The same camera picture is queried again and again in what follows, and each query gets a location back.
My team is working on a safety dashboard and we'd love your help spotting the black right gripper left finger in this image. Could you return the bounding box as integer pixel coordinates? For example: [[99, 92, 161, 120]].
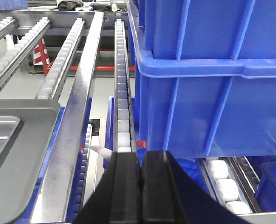
[[72, 152, 140, 224]]

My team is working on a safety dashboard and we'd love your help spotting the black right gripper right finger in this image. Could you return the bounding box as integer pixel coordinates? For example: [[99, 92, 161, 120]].
[[141, 151, 247, 224]]

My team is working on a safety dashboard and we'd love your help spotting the silver metal tray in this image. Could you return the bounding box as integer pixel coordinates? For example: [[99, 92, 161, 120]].
[[0, 99, 61, 224]]

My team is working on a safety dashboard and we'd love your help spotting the blue bin under tray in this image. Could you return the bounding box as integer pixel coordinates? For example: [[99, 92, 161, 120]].
[[16, 98, 93, 224]]

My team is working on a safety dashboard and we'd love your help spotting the large blue plastic crate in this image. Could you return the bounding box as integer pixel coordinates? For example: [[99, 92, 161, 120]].
[[127, 0, 276, 158]]

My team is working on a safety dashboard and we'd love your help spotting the small blue bin lower right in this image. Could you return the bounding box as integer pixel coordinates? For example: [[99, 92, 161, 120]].
[[255, 162, 276, 212]]

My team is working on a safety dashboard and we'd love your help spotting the metal roller conveyor rack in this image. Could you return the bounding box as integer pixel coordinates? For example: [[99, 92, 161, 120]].
[[0, 8, 276, 224]]

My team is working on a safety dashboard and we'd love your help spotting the red white striped barrier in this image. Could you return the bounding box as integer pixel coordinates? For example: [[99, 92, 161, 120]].
[[33, 38, 51, 75]]

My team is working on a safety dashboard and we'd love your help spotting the upper stacked blue crate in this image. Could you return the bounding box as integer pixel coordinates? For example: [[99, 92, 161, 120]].
[[138, 0, 276, 60]]

